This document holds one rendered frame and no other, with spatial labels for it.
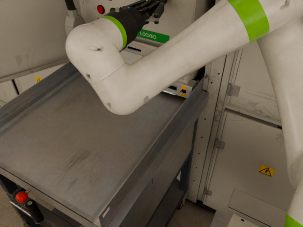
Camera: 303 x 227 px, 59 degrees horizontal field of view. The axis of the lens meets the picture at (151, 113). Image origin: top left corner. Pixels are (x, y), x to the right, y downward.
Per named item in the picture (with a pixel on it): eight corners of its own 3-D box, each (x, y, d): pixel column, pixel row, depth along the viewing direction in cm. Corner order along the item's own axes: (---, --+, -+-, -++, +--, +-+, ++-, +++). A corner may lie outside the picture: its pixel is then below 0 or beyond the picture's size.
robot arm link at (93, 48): (70, 26, 54) (47, 47, 61) (107, 78, 58) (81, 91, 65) (111, 3, 63) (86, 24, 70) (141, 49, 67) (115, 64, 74)
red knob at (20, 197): (23, 206, 79) (20, 200, 77) (16, 201, 81) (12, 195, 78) (35, 194, 82) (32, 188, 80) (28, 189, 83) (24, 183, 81)
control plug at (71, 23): (80, 61, 111) (71, 20, 99) (71, 58, 112) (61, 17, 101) (92, 53, 116) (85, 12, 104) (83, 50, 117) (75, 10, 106)
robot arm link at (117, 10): (125, 15, 63) (94, 8, 66) (128, 60, 71) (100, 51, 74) (138, 7, 67) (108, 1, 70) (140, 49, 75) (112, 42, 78)
